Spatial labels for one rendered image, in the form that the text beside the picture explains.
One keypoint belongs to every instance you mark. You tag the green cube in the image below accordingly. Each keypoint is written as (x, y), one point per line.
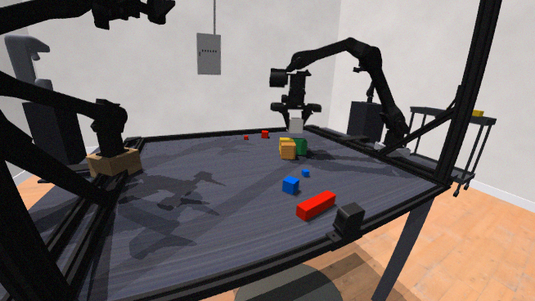
(301, 146)

